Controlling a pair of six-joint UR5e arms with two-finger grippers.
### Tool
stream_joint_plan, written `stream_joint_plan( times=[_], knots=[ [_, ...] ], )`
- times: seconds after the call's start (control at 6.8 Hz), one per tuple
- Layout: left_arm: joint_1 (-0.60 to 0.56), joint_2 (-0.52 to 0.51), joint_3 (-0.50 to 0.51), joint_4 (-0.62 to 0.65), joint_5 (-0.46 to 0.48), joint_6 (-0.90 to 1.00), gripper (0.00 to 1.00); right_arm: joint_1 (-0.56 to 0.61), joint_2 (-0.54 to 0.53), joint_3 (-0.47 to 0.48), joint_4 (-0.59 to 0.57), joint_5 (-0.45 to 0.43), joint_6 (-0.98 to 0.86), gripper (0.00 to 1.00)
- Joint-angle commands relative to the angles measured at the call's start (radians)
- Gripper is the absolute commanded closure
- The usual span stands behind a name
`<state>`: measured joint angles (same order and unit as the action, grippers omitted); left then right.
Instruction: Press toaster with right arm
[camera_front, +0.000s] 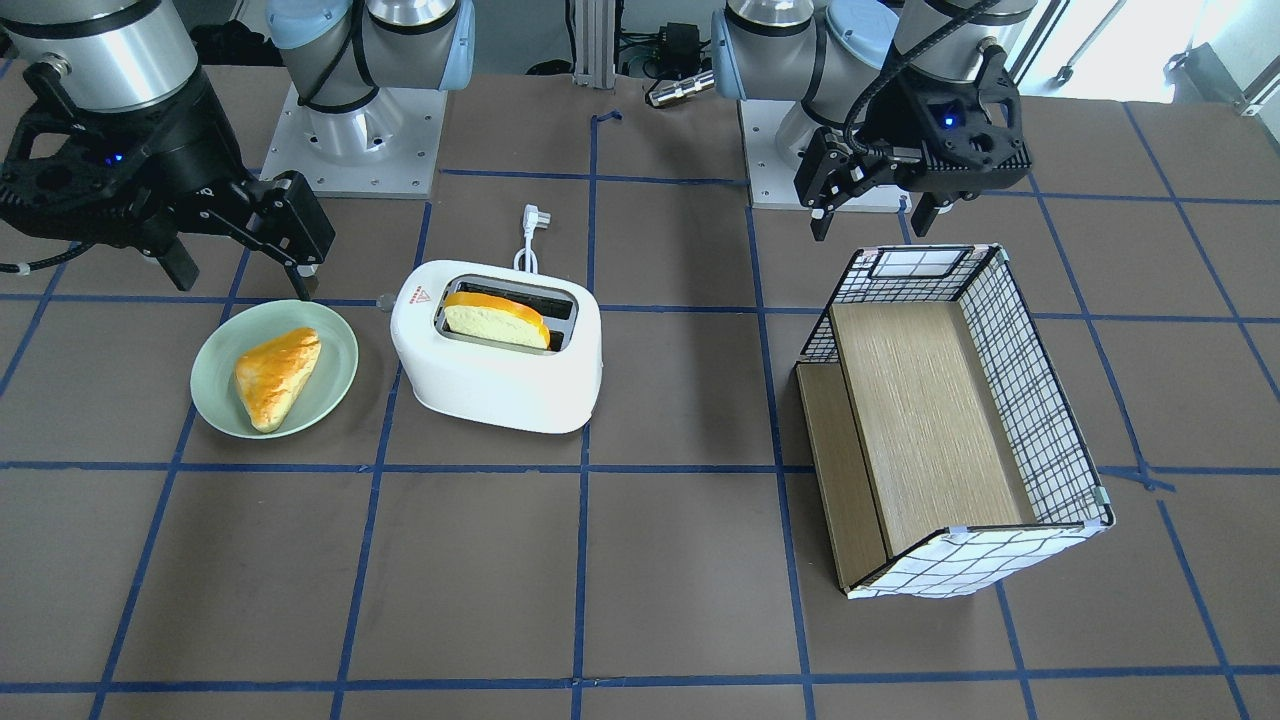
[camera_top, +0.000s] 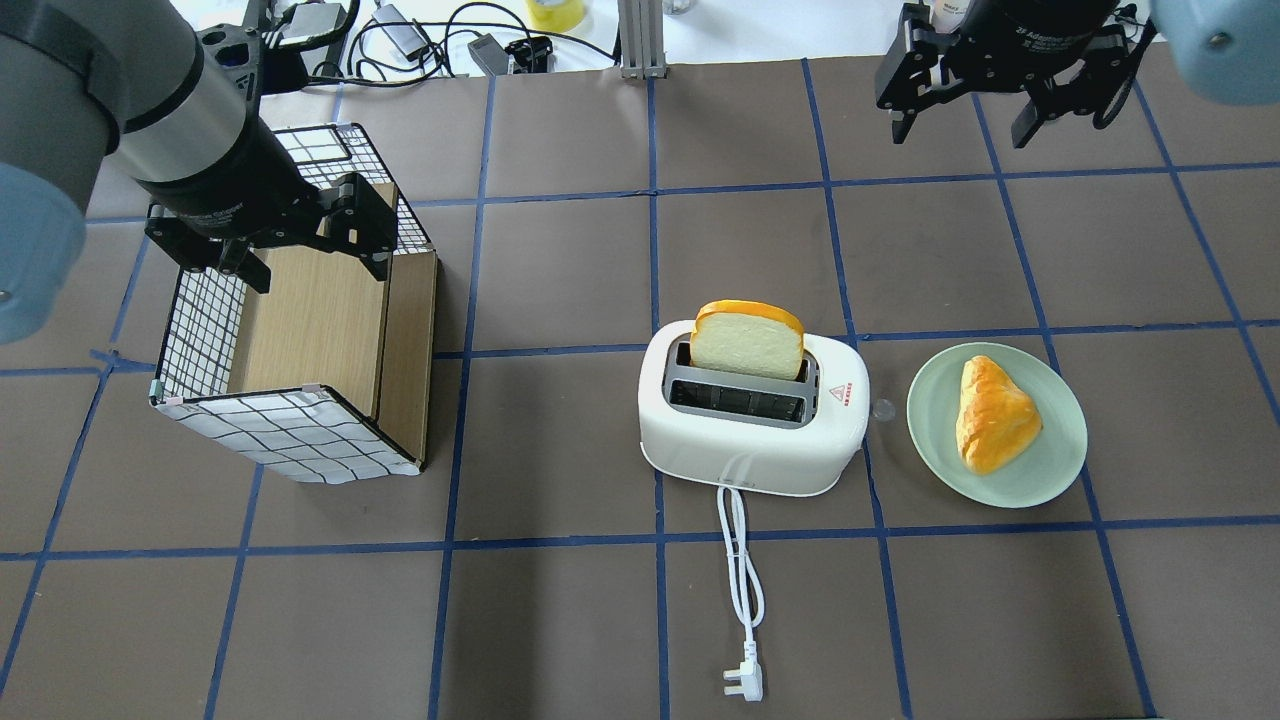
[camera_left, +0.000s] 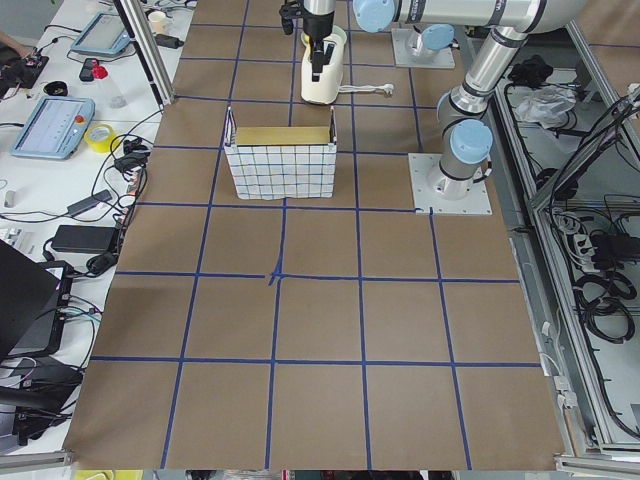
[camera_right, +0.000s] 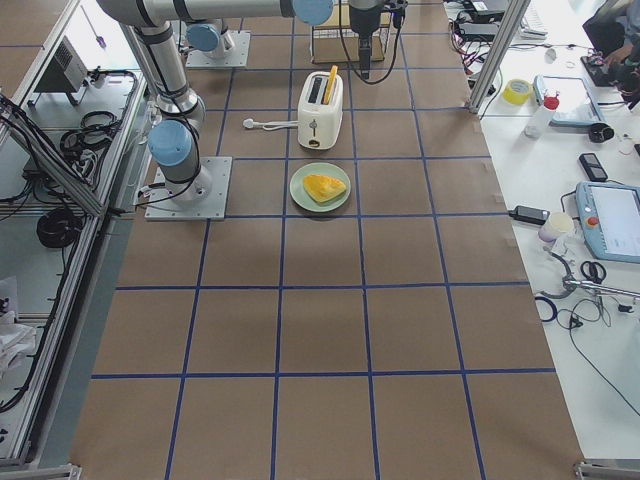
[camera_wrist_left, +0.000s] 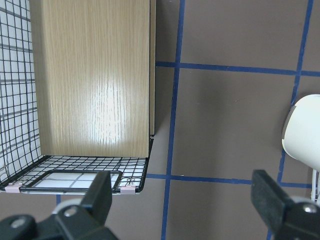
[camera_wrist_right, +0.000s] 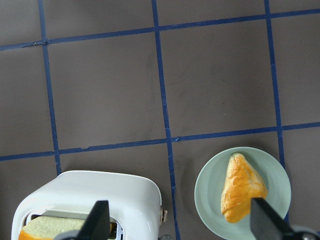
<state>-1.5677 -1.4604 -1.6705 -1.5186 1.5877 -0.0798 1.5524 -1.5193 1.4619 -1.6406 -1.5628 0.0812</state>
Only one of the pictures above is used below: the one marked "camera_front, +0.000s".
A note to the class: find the green plate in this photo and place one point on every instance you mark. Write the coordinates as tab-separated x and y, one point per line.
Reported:
213	384

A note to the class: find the silver metal cylinder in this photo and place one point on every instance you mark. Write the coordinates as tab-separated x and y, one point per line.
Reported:
668	93

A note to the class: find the wire basket with wooden shelf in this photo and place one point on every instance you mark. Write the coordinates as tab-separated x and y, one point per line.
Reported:
946	451

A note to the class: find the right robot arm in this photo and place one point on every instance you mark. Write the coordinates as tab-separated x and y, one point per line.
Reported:
126	55

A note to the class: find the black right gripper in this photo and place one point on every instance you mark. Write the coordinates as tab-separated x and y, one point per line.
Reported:
185	150

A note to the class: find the white toaster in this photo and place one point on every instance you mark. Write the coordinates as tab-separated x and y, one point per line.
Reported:
546	390

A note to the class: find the triangular pastry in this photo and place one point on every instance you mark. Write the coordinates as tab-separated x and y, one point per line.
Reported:
269	377

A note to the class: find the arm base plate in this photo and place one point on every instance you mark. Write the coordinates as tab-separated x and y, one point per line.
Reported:
773	135
386	150

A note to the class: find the bread slice in toaster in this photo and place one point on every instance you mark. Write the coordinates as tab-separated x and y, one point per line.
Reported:
493	318

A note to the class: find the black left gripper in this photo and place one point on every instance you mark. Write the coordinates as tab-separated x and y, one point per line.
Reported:
897	120

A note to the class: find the aluminium frame post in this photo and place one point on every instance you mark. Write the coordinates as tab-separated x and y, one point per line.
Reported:
594	26

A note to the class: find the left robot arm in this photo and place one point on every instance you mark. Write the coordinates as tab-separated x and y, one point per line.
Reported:
831	58

